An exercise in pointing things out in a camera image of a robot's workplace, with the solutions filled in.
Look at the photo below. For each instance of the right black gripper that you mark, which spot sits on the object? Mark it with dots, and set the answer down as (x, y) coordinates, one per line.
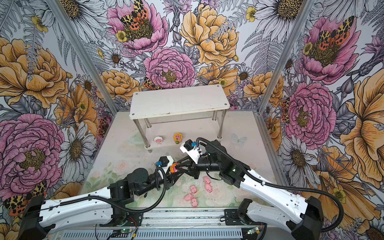
(193, 171)

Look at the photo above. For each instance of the small pink pig toy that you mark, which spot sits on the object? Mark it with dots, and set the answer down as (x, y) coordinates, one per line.
(188, 197)
(194, 202)
(208, 188)
(193, 189)
(206, 180)

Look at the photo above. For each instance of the pink toy with yellow flower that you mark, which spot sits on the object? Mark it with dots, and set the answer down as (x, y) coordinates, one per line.
(177, 137)

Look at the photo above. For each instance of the pink white hooded toy figure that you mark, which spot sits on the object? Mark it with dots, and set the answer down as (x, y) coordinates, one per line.
(158, 140)

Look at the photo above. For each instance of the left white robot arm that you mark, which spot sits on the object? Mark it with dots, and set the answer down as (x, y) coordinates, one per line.
(106, 206)

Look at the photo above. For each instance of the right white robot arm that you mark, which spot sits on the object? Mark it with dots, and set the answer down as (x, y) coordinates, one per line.
(309, 228)

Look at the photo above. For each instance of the white two-tier shelf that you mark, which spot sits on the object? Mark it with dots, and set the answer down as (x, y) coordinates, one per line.
(193, 111)

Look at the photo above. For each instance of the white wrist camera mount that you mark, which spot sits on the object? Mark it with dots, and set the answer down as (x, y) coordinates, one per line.
(192, 150)

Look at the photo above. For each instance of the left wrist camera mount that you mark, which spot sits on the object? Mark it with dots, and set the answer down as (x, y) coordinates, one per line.
(165, 163)

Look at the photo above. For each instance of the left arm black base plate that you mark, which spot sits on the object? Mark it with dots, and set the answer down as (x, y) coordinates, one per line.
(132, 220)

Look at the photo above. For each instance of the aluminium front rail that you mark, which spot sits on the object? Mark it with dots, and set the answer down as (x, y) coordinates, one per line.
(183, 219)

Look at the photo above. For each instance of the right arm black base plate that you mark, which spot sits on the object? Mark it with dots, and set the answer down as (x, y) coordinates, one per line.
(235, 217)

